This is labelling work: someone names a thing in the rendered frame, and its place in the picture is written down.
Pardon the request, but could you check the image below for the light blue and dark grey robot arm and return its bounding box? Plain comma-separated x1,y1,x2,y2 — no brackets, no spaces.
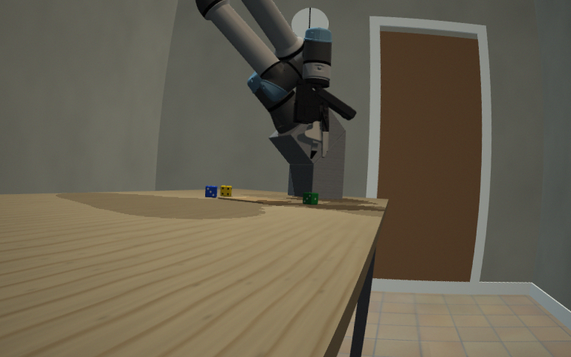
196,0,356,134

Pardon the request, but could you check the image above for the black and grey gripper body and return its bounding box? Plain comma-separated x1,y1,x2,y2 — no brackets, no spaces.
293,78,329,124

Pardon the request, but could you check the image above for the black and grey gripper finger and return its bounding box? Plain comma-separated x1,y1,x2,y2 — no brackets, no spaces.
297,124,318,159
304,107,329,158

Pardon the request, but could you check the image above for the green die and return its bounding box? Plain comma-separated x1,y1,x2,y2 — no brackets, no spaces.
303,193,318,205

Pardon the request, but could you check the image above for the yellow die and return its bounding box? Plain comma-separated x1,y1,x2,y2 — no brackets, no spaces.
220,185,232,196

